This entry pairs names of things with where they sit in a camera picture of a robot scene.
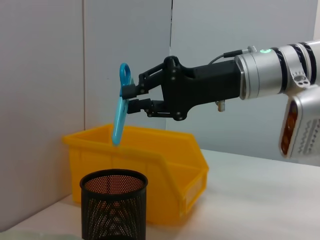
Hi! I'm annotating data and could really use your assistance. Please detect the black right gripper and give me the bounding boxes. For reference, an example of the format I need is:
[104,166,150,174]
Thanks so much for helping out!
[121,56,245,122]

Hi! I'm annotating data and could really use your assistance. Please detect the blue scissors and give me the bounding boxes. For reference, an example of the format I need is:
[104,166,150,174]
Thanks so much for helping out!
[111,62,132,147]

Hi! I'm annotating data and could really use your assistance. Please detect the black mesh pen holder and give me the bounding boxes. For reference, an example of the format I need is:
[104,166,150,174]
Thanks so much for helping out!
[79,169,149,240]

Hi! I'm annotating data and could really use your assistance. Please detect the green glass fruit plate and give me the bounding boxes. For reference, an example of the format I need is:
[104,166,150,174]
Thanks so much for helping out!
[0,228,81,240]

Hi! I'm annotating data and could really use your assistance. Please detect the yellow plastic bin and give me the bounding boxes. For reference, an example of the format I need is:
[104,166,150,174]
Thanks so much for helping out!
[62,124,210,228]

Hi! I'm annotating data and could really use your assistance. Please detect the right gripper cable with plug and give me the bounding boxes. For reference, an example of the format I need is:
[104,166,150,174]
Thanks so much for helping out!
[208,45,258,112]

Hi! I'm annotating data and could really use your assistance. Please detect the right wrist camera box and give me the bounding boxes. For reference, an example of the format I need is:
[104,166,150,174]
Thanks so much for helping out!
[278,84,320,161]

